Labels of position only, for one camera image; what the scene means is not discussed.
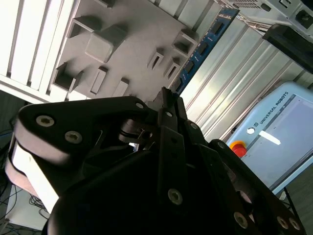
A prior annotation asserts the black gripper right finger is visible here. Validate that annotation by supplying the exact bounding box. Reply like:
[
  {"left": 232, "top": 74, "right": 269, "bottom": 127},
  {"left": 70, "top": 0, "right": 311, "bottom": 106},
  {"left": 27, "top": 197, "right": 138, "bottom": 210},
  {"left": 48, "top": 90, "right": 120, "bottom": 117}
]
[{"left": 171, "top": 90, "right": 308, "bottom": 235}]

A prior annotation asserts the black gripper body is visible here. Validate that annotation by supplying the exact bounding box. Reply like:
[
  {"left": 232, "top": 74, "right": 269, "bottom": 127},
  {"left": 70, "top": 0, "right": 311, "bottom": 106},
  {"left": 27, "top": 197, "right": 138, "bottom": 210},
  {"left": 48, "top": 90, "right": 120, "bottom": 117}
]
[{"left": 41, "top": 149, "right": 247, "bottom": 235}]

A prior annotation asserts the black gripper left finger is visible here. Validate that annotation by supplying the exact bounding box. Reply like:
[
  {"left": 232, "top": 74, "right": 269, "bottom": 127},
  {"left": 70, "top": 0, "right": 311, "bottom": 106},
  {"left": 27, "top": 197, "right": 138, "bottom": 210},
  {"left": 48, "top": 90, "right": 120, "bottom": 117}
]
[{"left": 4, "top": 87, "right": 189, "bottom": 214}]

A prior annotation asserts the blue RAM stick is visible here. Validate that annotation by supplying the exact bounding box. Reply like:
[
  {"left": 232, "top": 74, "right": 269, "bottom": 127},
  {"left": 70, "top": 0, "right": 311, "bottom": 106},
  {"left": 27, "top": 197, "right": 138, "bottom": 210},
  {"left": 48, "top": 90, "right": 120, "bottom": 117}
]
[{"left": 172, "top": 7, "right": 241, "bottom": 95}]

